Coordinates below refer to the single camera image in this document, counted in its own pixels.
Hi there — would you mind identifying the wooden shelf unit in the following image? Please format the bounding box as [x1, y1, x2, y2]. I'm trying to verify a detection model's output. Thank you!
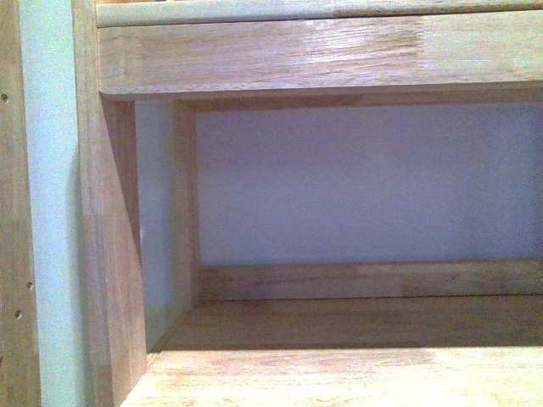
[72, 1, 542, 406]
[1, 1, 41, 406]

